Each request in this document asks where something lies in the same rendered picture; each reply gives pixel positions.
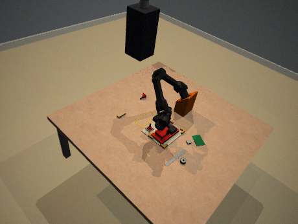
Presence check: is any green flat rectangular pad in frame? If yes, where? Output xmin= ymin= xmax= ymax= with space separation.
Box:
xmin=192 ymin=135 xmax=205 ymax=146

